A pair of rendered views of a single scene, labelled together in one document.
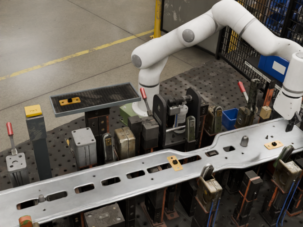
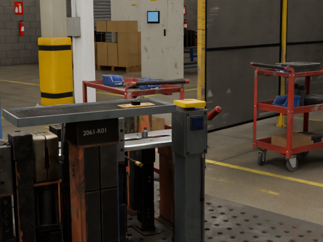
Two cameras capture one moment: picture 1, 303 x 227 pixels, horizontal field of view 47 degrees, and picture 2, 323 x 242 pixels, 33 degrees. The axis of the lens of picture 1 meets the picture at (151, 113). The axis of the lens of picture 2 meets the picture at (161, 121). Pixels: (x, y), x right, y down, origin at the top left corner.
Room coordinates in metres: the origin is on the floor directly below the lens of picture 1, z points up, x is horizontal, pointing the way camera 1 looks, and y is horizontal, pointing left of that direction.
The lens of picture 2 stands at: (2.48, 0.34, 1.36)
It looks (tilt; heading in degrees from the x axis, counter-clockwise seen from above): 10 degrees down; 177
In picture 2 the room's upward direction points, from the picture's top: straight up
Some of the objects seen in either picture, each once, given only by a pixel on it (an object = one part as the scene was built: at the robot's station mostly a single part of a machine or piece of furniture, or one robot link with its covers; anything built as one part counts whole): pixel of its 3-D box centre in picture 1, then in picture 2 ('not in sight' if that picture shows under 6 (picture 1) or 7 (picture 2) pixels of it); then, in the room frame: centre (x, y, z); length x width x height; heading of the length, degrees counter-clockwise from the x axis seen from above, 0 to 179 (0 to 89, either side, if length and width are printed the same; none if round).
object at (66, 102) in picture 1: (69, 100); (135, 103); (1.20, 0.34, 1.17); 0.08 x 0.04 x 0.01; 115
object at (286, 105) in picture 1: (288, 102); not in sight; (1.19, -0.55, 1.23); 0.10 x 0.07 x 0.11; 25
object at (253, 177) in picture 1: (246, 200); not in sight; (0.99, -0.43, 0.84); 0.11 x 0.08 x 0.29; 25
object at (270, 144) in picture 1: (274, 144); not in sight; (1.19, -0.55, 1.01); 0.08 x 0.04 x 0.01; 115
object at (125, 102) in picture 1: (95, 98); (91, 110); (1.24, 0.24, 1.16); 0.37 x 0.14 x 0.02; 115
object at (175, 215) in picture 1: (170, 186); not in sight; (1.05, -0.10, 0.84); 0.13 x 0.05 x 0.29; 25
